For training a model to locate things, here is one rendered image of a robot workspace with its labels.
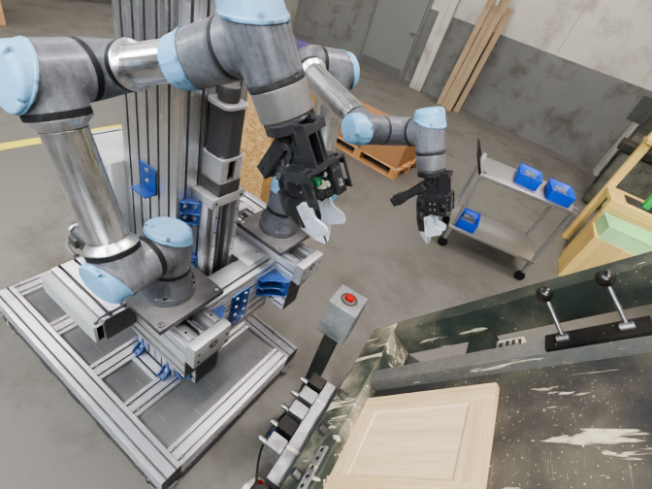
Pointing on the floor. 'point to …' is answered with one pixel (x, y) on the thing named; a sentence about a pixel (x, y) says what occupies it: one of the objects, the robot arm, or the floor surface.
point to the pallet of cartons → (398, 155)
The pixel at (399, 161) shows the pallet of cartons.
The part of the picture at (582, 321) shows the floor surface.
